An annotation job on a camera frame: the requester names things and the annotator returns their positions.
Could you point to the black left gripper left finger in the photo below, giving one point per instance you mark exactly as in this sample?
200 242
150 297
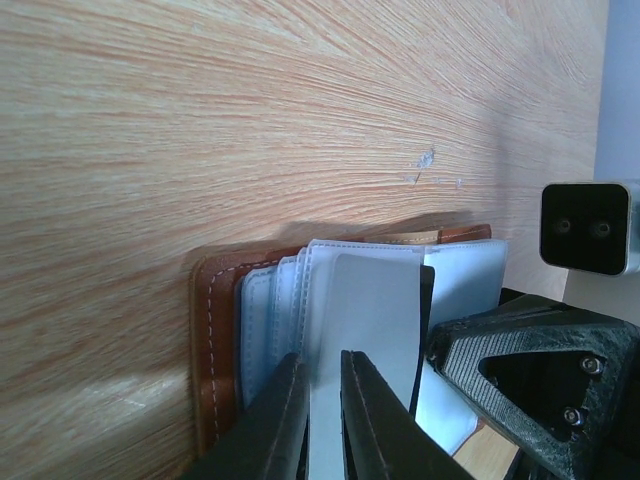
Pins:
270 440

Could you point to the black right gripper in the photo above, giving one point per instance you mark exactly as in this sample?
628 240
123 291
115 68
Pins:
558 381

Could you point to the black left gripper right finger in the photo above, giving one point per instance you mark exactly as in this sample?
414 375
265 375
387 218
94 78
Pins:
381 440

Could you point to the brown leather card holder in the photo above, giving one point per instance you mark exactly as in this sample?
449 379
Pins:
249 309

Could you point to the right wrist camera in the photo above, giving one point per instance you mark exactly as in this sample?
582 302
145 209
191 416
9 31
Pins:
591 227

